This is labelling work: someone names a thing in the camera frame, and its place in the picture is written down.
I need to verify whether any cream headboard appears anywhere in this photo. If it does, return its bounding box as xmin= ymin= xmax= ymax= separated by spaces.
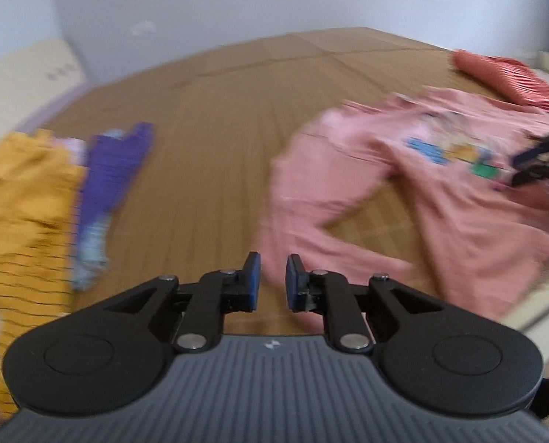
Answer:
xmin=0 ymin=37 xmax=91 ymax=158

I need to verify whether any white mattress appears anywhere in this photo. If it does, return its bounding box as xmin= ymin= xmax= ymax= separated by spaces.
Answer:
xmin=505 ymin=263 xmax=549 ymax=370

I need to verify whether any purple garment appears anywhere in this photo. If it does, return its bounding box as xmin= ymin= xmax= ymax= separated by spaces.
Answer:
xmin=69 ymin=122 xmax=155 ymax=291

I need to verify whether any bamboo mat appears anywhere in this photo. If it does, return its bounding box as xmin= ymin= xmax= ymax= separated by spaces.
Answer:
xmin=21 ymin=27 xmax=549 ymax=337

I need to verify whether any pink printed sweatshirt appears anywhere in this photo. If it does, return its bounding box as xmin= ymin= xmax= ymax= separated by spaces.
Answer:
xmin=251 ymin=87 xmax=549 ymax=324

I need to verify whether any yellow garment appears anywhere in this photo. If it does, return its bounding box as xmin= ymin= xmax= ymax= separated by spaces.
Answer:
xmin=0 ymin=130 xmax=88 ymax=420

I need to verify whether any red striped folded cloth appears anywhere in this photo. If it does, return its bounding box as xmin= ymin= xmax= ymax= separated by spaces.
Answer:
xmin=452 ymin=50 xmax=549 ymax=114

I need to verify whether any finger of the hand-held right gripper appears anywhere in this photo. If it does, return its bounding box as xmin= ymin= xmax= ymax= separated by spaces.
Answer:
xmin=510 ymin=167 xmax=549 ymax=189
xmin=512 ymin=128 xmax=549 ymax=169

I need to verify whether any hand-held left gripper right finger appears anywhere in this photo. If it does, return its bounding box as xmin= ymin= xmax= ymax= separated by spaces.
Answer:
xmin=287 ymin=255 xmax=446 ymax=355

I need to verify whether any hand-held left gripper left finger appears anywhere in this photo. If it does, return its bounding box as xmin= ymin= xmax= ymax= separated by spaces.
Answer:
xmin=105 ymin=252 xmax=261 ymax=356

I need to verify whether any light pink garment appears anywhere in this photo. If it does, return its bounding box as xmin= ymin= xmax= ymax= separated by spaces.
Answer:
xmin=51 ymin=136 xmax=91 ymax=167

